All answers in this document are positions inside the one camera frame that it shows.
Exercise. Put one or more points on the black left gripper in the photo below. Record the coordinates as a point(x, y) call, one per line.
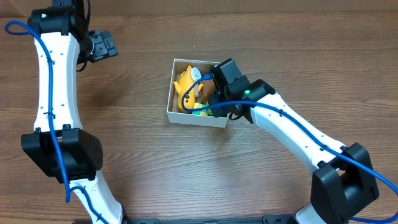
point(104, 47)

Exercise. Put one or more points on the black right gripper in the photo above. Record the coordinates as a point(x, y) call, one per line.
point(218, 101)

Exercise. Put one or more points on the green numbered ball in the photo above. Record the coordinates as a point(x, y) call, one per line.
point(209, 112)

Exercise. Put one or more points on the yellow plastic toy figure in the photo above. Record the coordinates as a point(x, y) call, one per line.
point(181, 87)

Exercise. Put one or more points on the brown plush animal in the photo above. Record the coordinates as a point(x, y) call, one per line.
point(207, 89)

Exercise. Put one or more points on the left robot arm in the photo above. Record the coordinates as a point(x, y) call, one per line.
point(58, 145)

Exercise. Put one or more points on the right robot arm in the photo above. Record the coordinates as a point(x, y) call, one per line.
point(343, 182)

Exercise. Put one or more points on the white cardboard box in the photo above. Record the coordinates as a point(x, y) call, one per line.
point(174, 116)

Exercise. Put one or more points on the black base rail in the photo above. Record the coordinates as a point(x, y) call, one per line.
point(266, 219)

